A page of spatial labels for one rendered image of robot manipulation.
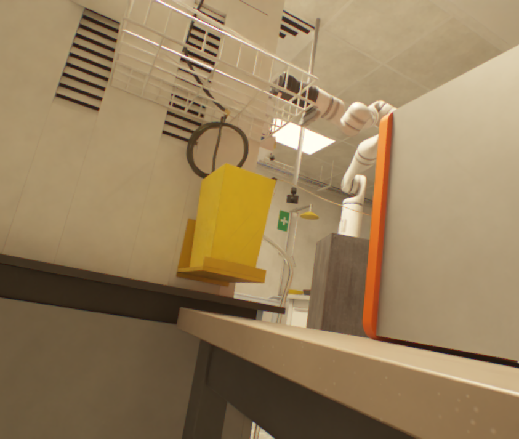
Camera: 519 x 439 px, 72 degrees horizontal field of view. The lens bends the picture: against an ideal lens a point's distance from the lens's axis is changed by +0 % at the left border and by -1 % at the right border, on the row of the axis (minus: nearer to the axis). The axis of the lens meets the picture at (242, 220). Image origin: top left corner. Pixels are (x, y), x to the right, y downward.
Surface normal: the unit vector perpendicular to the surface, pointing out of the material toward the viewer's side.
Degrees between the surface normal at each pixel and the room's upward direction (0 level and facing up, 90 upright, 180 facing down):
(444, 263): 90
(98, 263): 90
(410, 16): 180
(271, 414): 90
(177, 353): 90
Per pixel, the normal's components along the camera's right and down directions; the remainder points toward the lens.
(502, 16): -0.17, 0.96
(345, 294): 0.07, -0.23
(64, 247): 0.42, -0.14
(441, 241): -0.89, -0.25
